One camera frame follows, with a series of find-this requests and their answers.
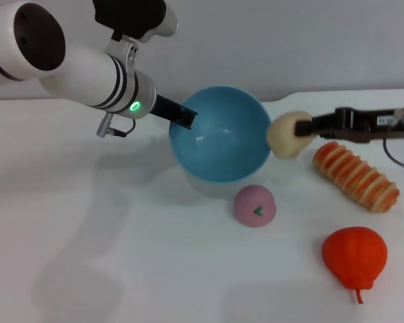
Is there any arm cable with plug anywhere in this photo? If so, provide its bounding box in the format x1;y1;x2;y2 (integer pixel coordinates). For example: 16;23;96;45
382;133;404;171
95;112;137;138

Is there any red orange persimmon toy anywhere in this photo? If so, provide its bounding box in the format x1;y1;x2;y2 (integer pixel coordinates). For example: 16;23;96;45
321;226;389;305

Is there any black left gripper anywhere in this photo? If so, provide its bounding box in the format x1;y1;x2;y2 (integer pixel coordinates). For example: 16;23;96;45
149;94;199;131

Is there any right arm cable with plug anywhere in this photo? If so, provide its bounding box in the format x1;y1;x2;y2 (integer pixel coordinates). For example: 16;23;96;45
382;133;404;171

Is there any orange striped bread roll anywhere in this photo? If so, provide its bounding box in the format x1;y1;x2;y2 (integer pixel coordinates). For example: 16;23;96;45
312;141;401;214

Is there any left arm cable with plug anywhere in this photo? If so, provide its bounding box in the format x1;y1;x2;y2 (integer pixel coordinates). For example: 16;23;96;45
95;112;137;138

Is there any blue plastic bowl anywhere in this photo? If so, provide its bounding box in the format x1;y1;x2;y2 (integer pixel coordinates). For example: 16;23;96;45
168;86;273;201

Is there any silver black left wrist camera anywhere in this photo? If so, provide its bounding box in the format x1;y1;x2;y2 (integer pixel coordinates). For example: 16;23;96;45
92;0;180;44

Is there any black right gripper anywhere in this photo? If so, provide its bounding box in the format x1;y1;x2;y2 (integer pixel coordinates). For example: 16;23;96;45
294;106;404;145

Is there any pink round pastry green leaf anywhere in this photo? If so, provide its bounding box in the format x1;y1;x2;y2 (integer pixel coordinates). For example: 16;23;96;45
234;184;277;229

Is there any beige egg yolk pastry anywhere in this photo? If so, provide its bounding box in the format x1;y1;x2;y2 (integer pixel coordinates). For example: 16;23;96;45
266;111;314;159

